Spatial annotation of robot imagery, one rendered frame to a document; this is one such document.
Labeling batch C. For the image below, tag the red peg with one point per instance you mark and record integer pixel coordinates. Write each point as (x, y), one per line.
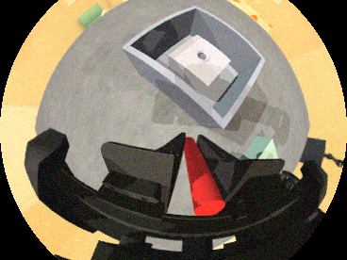
(206, 198)

